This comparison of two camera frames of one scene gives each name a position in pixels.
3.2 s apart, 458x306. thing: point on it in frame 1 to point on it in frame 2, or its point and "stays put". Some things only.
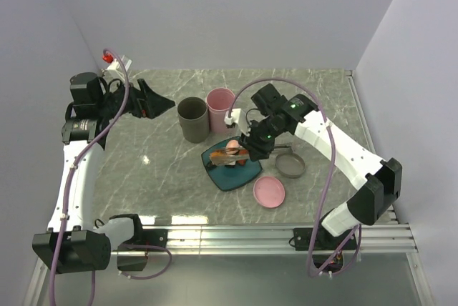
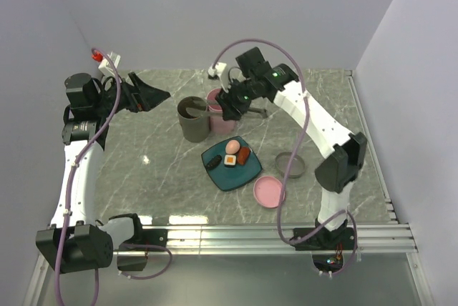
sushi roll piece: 231,164 stays put
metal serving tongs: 228,155 to 200,113
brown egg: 232,144 stays put
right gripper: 258,150 to 229,104
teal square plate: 227,178 stays put
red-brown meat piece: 242,162 stays put
